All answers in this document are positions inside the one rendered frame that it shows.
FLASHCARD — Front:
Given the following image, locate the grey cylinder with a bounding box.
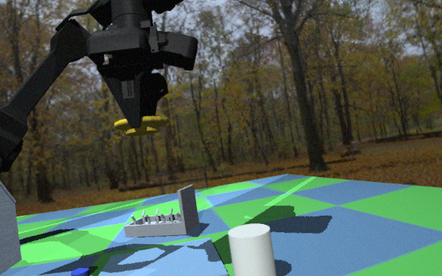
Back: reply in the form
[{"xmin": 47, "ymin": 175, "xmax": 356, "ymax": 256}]
[{"xmin": 228, "ymin": 223, "xmax": 277, "ymax": 276}]

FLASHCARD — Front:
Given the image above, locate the yellow round plate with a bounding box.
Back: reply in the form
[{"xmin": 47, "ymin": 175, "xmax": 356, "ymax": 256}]
[{"xmin": 114, "ymin": 116, "xmax": 168, "ymax": 136}]

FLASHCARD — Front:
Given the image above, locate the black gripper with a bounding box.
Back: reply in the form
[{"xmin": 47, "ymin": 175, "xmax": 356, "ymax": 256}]
[{"xmin": 87, "ymin": 14, "xmax": 168, "ymax": 128}]

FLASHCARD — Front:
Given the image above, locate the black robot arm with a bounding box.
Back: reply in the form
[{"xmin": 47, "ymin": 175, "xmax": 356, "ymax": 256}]
[{"xmin": 0, "ymin": 0, "xmax": 198, "ymax": 173}]

